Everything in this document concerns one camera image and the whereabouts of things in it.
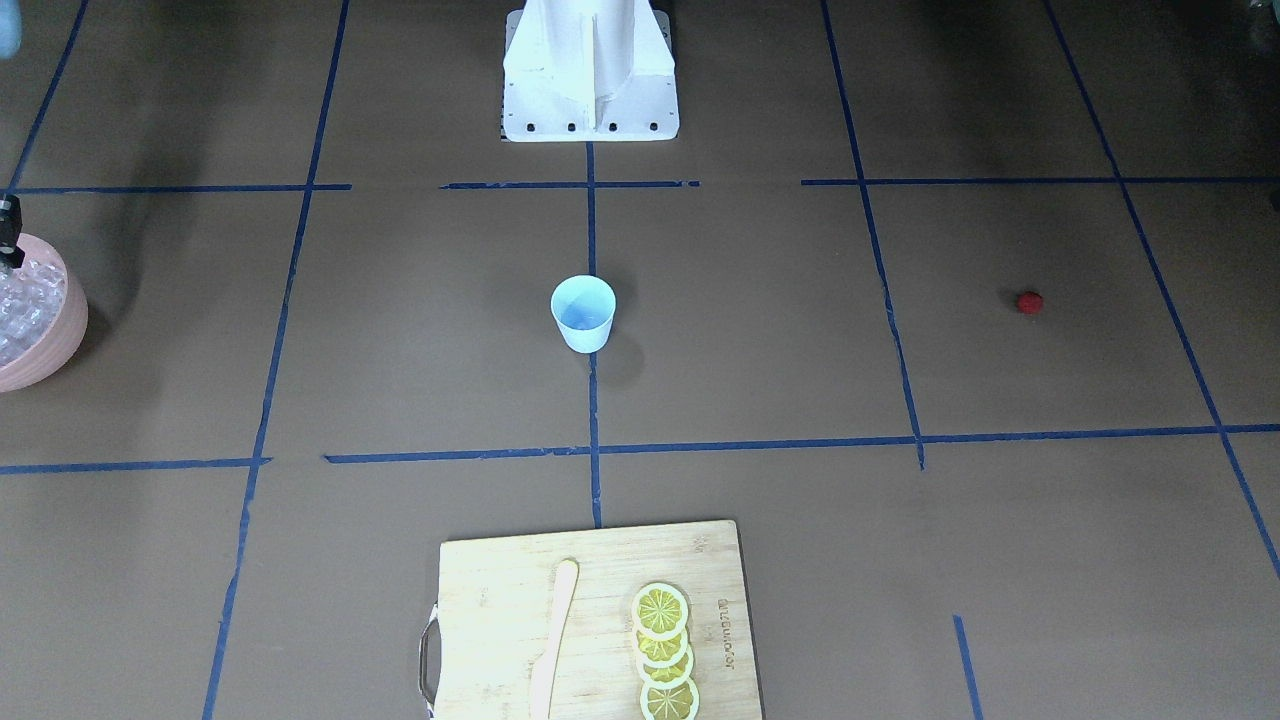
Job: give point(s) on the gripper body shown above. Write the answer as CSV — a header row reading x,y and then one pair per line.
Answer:
x,y
9,230

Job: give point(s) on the light blue plastic cup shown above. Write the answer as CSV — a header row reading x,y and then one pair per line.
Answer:
x,y
583,307

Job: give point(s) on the pink bowl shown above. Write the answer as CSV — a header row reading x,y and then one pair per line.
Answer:
x,y
62,339

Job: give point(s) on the bamboo cutting board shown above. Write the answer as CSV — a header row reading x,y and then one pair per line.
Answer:
x,y
489,622

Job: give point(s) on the yellow plastic knife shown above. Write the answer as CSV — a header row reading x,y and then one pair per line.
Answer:
x,y
543,671

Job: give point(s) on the red strawberry on table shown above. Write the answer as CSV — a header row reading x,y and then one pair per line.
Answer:
x,y
1029,303

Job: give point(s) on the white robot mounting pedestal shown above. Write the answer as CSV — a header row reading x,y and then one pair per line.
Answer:
x,y
589,71

